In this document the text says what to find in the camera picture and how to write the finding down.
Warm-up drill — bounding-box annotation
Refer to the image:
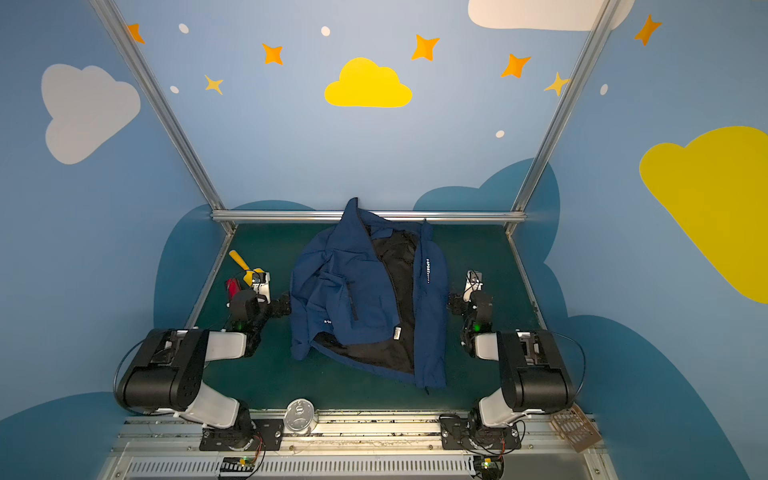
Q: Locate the navy blue jacket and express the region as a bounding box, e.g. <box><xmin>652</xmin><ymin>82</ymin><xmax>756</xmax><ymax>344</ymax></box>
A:
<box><xmin>289</xmin><ymin>199</ymin><xmax>450</xmax><ymax>389</ymax></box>

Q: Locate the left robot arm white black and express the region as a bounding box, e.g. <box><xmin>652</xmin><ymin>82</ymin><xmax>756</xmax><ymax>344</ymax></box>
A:
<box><xmin>113</xmin><ymin>290</ymin><xmax>291</xmax><ymax>453</ymax></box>

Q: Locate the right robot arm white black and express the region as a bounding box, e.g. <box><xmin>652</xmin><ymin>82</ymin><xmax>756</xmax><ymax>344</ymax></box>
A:
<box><xmin>440</xmin><ymin>290</ymin><xmax>586</xmax><ymax>452</ymax></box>

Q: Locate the yellow plastic scoop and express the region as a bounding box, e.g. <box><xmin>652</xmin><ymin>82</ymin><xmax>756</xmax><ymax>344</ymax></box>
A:
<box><xmin>228</xmin><ymin>250</ymin><xmax>260</xmax><ymax>287</ymax></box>

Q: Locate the red bottle with black cap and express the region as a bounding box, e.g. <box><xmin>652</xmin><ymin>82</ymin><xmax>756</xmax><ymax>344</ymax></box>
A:
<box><xmin>225</xmin><ymin>278</ymin><xmax>242</xmax><ymax>301</ymax></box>

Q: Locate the clear glass jar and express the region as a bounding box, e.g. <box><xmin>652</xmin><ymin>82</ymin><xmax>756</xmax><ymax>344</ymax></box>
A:
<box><xmin>283</xmin><ymin>398</ymin><xmax>318</xmax><ymax>436</ymax></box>

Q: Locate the right green circuit board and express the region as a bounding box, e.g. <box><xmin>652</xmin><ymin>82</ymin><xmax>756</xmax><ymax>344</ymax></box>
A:
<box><xmin>472</xmin><ymin>456</ymin><xmax>504</xmax><ymax>480</ymax></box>

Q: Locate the green circuit board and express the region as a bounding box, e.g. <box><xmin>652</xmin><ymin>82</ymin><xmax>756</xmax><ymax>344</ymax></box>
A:
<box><xmin>216</xmin><ymin>457</ymin><xmax>256</xmax><ymax>480</ymax></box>
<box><xmin>472</xmin><ymin>456</ymin><xmax>504</xmax><ymax>480</ymax></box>

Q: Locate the left green circuit board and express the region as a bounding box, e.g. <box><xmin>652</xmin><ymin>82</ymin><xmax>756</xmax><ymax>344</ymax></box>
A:
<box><xmin>216</xmin><ymin>457</ymin><xmax>256</xmax><ymax>480</ymax></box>

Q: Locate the brown slotted spatula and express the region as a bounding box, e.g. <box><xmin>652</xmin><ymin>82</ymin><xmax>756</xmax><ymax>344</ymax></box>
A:
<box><xmin>549</xmin><ymin>404</ymin><xmax>602</xmax><ymax>453</ymax></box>

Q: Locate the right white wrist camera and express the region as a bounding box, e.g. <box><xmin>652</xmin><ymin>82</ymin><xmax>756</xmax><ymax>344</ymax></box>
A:
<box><xmin>462</xmin><ymin>269</ymin><xmax>483</xmax><ymax>302</ymax></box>

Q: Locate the horizontal aluminium frame bar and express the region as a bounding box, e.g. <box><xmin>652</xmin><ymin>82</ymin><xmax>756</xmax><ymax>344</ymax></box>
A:
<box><xmin>211</xmin><ymin>209</ymin><xmax>528</xmax><ymax>226</ymax></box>

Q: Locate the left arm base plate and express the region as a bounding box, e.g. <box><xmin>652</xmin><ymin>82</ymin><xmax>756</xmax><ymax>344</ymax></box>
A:
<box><xmin>199</xmin><ymin>418</ymin><xmax>284</xmax><ymax>452</ymax></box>

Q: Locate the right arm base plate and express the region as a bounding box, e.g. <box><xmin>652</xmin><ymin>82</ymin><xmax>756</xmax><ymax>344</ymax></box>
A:
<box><xmin>437</xmin><ymin>414</ymin><xmax>521</xmax><ymax>455</ymax></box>

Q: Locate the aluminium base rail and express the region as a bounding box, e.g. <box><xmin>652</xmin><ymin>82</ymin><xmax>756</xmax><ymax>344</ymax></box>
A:
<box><xmin>99</xmin><ymin>409</ymin><xmax>618</xmax><ymax>479</ymax></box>

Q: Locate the right aluminium frame post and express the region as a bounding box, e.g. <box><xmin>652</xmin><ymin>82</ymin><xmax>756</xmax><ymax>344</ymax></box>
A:
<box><xmin>504</xmin><ymin>0</ymin><xmax>623</xmax><ymax>241</ymax></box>

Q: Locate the aluminium frame post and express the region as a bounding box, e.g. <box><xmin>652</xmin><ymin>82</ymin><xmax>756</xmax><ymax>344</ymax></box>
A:
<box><xmin>90</xmin><ymin>0</ymin><xmax>226</xmax><ymax>213</ymax></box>
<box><xmin>504</xmin><ymin>0</ymin><xmax>623</xmax><ymax>241</ymax></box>

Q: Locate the left aluminium frame post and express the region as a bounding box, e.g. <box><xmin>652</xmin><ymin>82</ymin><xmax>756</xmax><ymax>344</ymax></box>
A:
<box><xmin>90</xmin><ymin>0</ymin><xmax>226</xmax><ymax>213</ymax></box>

